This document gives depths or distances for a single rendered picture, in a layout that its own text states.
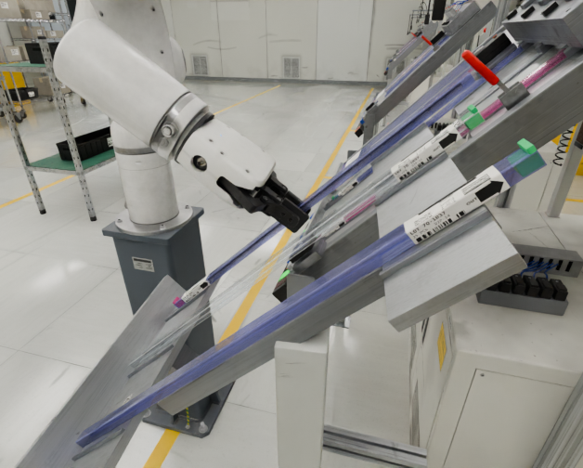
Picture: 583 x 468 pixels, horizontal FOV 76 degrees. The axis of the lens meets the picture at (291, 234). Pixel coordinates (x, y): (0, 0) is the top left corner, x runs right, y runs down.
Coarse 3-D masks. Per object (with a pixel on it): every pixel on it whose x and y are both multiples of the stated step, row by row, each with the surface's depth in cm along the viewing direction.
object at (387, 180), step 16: (464, 128) 30; (384, 176) 33; (368, 192) 34; (336, 208) 36; (352, 208) 35; (320, 224) 36; (336, 224) 36; (304, 240) 37; (272, 256) 40; (288, 256) 38; (256, 272) 40; (240, 288) 41; (208, 304) 44; (224, 304) 43; (192, 320) 45; (176, 336) 46; (144, 352) 49
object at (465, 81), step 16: (464, 80) 38; (448, 96) 39; (416, 112) 41; (432, 112) 40; (400, 128) 41; (384, 144) 42; (368, 160) 43; (336, 176) 45; (320, 192) 46; (304, 208) 48; (256, 240) 51; (240, 256) 53; (224, 272) 54; (176, 304) 59
